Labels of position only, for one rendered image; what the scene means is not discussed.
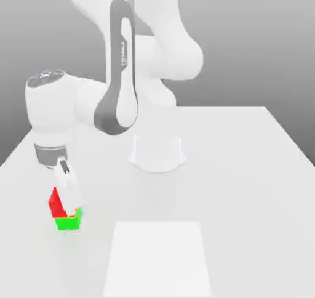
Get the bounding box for small green cube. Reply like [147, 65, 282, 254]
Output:
[54, 206, 84, 232]

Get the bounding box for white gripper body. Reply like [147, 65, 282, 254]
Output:
[54, 166, 83, 216]

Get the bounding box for small red cube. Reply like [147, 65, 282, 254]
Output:
[48, 186, 78, 219]

